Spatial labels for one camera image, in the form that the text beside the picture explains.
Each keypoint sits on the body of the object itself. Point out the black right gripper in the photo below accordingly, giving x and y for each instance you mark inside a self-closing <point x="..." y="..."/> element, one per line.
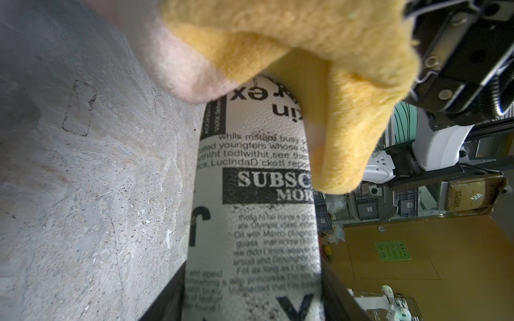
<point x="466" y="52"/>

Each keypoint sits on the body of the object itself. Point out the brown cardboard box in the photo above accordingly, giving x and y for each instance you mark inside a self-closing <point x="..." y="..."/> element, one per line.
<point x="474" y="195"/>

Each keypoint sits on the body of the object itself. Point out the green floor label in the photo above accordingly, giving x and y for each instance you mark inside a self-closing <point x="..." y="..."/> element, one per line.
<point x="392" y="251"/>

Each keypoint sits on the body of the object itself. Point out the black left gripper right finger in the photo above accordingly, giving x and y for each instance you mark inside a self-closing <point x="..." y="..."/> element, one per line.
<point x="338" y="302"/>

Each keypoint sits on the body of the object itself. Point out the yellow pink microfiber cloth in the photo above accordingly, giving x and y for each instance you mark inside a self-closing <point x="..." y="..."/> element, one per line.
<point x="348" y="63"/>

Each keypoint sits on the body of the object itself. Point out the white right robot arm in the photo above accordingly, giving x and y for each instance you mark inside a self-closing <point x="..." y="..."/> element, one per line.
<point x="432" y="156"/>

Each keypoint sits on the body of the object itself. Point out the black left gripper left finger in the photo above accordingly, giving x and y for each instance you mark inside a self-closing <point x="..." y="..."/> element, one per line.
<point x="168" y="305"/>

